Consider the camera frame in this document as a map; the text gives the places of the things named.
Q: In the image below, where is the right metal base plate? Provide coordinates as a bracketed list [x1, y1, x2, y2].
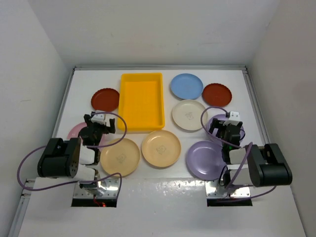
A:
[205, 180, 250, 199]

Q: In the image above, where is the blue plate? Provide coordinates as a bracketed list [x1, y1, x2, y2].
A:
[170, 73, 204, 100]

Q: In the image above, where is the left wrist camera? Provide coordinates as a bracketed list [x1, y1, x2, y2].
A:
[90, 110, 106, 125]

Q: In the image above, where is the metal base plate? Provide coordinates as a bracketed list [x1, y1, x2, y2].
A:
[205, 180, 250, 199]
[73, 178, 120, 199]

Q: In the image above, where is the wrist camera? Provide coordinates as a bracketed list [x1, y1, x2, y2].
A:
[224, 111, 241, 125]
[90, 110, 106, 125]

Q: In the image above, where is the red scalloped plate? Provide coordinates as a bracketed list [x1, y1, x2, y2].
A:
[91, 88, 119, 112]
[202, 83, 232, 107]

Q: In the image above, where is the pink plate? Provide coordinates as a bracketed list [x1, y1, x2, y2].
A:
[67, 122, 105, 146]

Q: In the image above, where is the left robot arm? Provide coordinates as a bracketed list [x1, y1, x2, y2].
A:
[37, 113, 116, 187]

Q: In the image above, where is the white cream plate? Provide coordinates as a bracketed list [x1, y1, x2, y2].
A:
[172, 100, 206, 131]

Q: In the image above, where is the aluminium frame rail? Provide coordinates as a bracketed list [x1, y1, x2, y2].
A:
[242, 66, 271, 144]

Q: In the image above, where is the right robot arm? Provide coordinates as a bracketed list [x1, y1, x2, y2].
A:
[207, 114, 293, 187]

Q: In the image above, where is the purple cable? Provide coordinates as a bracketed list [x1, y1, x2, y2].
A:
[200, 106, 277, 200]
[16, 112, 128, 192]

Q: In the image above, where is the peach plate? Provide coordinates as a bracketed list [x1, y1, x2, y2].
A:
[141, 130, 181, 168]
[100, 138, 140, 177]

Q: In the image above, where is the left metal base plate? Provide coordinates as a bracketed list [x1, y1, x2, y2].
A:
[73, 178, 120, 199]

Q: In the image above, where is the purple plate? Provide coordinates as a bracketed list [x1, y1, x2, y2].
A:
[186, 140, 226, 181]
[206, 114, 245, 146]

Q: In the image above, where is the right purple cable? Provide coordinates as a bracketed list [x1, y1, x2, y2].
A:
[200, 106, 277, 200]

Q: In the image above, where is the yellow plastic bin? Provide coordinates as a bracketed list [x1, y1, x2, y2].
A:
[117, 73, 165, 133]

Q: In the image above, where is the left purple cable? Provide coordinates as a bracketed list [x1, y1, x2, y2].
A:
[16, 112, 128, 192]

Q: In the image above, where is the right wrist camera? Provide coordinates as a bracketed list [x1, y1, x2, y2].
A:
[224, 111, 241, 125]

